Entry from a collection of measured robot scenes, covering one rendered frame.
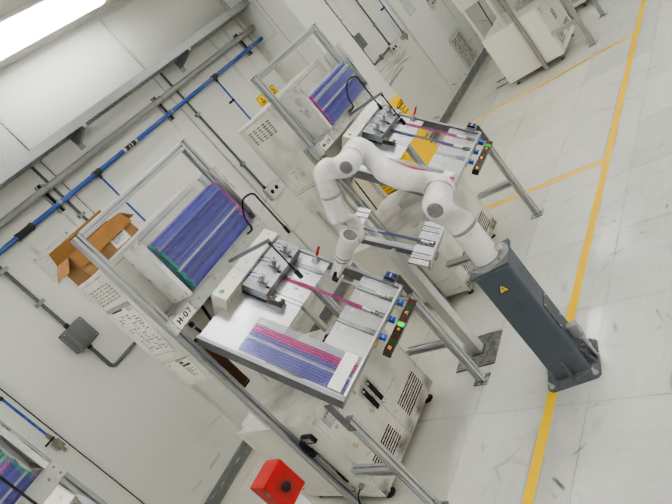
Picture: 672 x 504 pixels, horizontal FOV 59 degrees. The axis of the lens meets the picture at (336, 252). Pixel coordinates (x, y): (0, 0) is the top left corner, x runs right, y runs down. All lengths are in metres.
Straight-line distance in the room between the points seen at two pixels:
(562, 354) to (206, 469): 2.55
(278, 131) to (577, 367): 2.11
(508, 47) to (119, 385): 5.05
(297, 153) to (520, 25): 3.62
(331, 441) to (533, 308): 1.08
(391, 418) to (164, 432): 1.71
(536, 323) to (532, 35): 4.48
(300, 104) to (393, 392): 1.74
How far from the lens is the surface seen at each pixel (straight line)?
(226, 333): 2.70
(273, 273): 2.82
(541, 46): 6.80
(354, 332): 2.69
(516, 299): 2.63
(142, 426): 4.16
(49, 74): 4.71
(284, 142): 3.69
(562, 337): 2.77
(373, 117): 3.93
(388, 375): 3.14
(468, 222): 2.47
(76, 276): 2.99
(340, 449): 2.87
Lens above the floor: 1.88
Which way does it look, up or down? 17 degrees down
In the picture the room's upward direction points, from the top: 42 degrees counter-clockwise
